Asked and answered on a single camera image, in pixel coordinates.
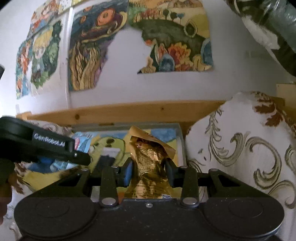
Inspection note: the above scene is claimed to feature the grey tray with painting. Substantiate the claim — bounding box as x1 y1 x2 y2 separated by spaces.
16 121 185 192

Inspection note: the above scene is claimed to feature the gold foil snack packet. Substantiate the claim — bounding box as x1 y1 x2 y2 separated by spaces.
124 126 176 199

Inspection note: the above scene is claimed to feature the floral white bed sheet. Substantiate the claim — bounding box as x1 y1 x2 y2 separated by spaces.
14 92 295 240

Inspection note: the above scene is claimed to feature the starry swirl painting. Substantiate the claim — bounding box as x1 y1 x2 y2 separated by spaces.
68 1 128 91

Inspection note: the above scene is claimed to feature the person's left hand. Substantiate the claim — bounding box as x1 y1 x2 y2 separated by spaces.
0 172 18 225

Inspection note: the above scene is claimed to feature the plastic bag of bedding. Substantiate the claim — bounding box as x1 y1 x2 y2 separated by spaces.
226 1 295 76

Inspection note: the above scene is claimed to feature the blond chibi boy poster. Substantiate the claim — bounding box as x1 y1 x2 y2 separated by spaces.
30 20 63 95

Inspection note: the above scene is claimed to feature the anime girl poster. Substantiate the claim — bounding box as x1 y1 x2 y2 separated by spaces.
16 1 60 99

